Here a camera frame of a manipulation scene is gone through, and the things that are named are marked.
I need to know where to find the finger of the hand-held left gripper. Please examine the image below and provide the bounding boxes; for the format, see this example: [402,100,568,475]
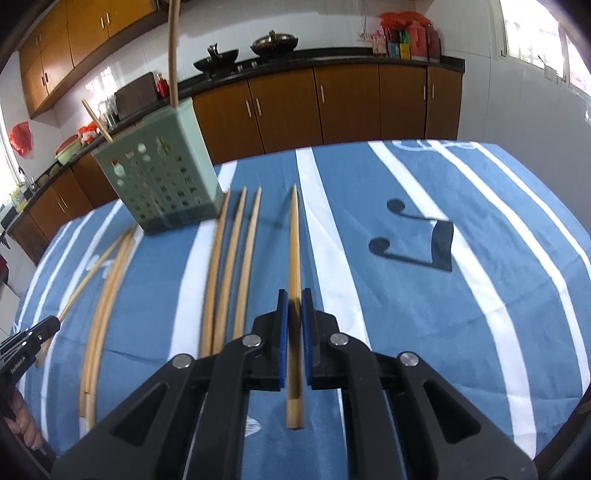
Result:
[28,316,62,348]

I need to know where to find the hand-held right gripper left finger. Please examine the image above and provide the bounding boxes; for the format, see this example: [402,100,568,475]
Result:
[51,288,289,480]

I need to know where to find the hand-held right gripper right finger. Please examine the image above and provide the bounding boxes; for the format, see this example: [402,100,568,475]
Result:
[301,287,541,480]

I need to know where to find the wooden chopstick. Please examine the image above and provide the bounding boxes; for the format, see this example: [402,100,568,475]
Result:
[232,187,263,342]
[167,0,182,112]
[78,224,138,418]
[199,189,232,358]
[85,226,139,428]
[285,184,306,431]
[211,186,247,356]
[36,237,125,367]
[81,98,115,144]

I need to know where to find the green perforated utensil holder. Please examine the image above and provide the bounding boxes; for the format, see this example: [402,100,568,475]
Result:
[92,98,223,236]

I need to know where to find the person's left hand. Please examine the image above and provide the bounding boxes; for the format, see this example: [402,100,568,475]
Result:
[4,387,48,452]

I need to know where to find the blue white striped tablecloth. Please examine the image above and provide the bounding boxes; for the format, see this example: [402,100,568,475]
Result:
[9,138,591,480]

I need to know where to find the green basin with red lid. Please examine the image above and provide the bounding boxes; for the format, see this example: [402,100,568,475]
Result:
[55,136,86,166]

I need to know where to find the red plastic bag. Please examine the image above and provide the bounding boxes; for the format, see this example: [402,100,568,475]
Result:
[8,121,35,160]

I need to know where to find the brown lower kitchen cabinets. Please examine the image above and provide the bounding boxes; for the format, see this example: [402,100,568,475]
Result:
[7,62,464,266]

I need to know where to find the dark brown cutting board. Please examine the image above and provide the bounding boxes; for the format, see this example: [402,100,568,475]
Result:
[114,71,160,121]

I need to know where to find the black kitchen countertop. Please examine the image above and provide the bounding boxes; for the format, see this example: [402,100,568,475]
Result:
[0,45,466,232]

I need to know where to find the chopsticks in holder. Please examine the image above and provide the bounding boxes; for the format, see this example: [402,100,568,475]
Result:
[18,0,160,118]

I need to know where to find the wok with lid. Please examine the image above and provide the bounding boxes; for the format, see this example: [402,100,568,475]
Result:
[250,30,298,58]

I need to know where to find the pile of red packages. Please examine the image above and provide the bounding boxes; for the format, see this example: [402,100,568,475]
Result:
[372,11,443,63]

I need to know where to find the window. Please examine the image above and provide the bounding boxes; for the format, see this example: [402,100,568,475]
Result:
[499,0,591,97]

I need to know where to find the black wok with handle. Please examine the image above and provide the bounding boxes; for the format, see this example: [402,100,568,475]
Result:
[193,44,241,73]

